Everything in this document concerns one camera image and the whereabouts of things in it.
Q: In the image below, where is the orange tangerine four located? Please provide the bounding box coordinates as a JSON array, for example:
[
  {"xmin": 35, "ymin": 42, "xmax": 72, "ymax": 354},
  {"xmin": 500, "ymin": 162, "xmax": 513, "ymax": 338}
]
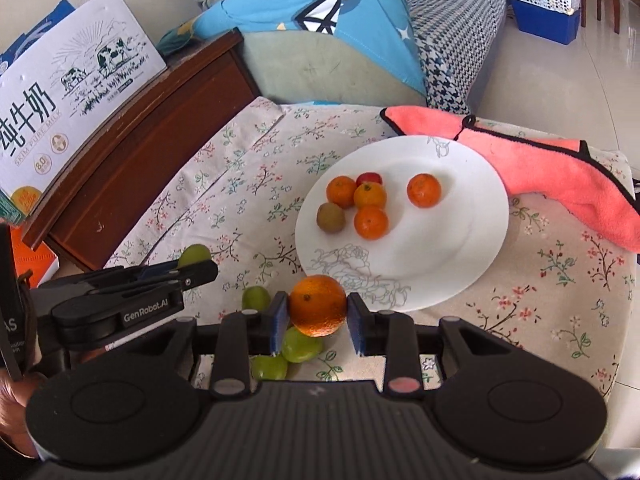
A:
[{"xmin": 407, "ymin": 174, "xmax": 442, "ymax": 208}]

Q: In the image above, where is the green jujube one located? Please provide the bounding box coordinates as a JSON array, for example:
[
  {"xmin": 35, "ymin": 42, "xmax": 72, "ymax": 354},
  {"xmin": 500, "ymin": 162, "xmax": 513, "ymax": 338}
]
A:
[{"xmin": 178, "ymin": 244, "xmax": 212, "ymax": 268}]

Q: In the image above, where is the person right hand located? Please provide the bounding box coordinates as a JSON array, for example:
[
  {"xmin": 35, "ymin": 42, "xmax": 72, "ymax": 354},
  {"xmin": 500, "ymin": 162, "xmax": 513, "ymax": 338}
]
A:
[{"xmin": 0, "ymin": 370, "xmax": 46, "ymax": 458}]

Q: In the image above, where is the blue storage bin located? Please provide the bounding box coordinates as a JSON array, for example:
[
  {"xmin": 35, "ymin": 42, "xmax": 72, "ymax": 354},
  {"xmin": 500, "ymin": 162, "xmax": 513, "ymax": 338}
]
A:
[{"xmin": 511, "ymin": 0, "xmax": 582, "ymax": 46}]

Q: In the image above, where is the blue shark cushion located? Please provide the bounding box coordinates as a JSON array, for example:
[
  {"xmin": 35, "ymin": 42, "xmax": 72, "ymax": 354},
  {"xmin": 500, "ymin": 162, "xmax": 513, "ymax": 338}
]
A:
[{"xmin": 156, "ymin": 0, "xmax": 426, "ymax": 94}]

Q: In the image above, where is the houndstooth sofa blanket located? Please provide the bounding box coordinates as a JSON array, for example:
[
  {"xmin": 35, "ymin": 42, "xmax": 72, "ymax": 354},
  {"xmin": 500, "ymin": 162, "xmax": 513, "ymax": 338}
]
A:
[{"xmin": 406, "ymin": 0, "xmax": 506, "ymax": 114}]

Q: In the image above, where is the orange gift box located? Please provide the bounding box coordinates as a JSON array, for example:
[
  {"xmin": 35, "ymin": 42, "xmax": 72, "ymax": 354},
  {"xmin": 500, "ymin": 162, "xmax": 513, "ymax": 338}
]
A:
[{"xmin": 11, "ymin": 228, "xmax": 60, "ymax": 288}]

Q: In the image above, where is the orange tangerine one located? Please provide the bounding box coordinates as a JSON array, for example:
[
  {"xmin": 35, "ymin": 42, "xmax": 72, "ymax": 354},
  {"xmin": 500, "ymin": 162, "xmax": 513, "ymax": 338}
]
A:
[{"xmin": 326, "ymin": 176, "xmax": 357, "ymax": 209}]

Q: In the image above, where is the green jujube two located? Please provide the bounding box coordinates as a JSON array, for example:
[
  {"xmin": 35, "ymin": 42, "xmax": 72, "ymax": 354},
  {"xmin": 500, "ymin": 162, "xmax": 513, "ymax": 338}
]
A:
[{"xmin": 242, "ymin": 286, "xmax": 271, "ymax": 311}]

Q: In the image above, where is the white milk carton box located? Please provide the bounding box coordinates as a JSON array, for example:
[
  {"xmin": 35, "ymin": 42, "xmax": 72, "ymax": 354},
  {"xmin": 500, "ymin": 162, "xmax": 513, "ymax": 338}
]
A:
[{"xmin": 1, "ymin": 0, "xmax": 166, "ymax": 224}]

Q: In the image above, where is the red cherry tomato two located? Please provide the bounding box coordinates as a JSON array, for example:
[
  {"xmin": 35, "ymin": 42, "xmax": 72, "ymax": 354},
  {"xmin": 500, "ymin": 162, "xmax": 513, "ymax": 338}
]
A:
[{"xmin": 356, "ymin": 171, "xmax": 383, "ymax": 185}]

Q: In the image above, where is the floral tablecloth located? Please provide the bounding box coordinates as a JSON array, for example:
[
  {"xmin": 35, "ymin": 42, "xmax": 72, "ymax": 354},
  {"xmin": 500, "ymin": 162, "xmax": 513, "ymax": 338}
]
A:
[{"xmin": 110, "ymin": 98, "xmax": 637, "ymax": 394}]

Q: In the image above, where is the orange tangerine five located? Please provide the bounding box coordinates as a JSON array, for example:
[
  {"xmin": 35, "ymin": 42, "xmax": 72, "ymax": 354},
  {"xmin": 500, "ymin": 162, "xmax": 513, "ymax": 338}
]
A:
[{"xmin": 354, "ymin": 206, "xmax": 390, "ymax": 240}]

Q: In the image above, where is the orange tangerine three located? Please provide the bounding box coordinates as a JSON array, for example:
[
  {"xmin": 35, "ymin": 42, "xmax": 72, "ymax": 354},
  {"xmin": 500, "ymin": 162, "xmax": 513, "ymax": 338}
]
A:
[{"xmin": 288, "ymin": 275, "xmax": 347, "ymax": 337}]

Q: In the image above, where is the orange tangerine two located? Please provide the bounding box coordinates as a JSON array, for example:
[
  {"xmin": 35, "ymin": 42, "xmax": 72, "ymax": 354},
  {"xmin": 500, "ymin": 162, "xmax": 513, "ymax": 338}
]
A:
[{"xmin": 354, "ymin": 181, "xmax": 387, "ymax": 209}]

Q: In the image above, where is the green sofa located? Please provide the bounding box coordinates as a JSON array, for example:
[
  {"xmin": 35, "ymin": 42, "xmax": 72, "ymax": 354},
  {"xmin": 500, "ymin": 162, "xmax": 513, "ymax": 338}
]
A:
[{"xmin": 196, "ymin": 0, "xmax": 426, "ymax": 105}]

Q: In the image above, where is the pink towel black trim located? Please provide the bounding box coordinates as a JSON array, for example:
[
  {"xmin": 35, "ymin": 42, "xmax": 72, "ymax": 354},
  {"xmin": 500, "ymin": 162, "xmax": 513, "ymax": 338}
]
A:
[{"xmin": 381, "ymin": 106, "xmax": 639, "ymax": 252}]

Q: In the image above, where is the brown kiwi one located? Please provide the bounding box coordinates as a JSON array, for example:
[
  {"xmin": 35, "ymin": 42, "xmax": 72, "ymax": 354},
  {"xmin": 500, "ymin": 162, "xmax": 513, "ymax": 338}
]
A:
[{"xmin": 316, "ymin": 202, "xmax": 346, "ymax": 234}]

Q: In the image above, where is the green jujube four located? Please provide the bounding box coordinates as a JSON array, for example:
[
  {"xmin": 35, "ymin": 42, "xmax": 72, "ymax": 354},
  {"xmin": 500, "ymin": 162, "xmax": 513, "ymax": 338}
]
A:
[{"xmin": 250, "ymin": 354, "xmax": 288, "ymax": 382}]

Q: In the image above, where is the green jujube three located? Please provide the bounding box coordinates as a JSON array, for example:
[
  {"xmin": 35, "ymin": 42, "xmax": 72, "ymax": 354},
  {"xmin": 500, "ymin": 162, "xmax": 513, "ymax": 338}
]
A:
[{"xmin": 281, "ymin": 326, "xmax": 323, "ymax": 364}]

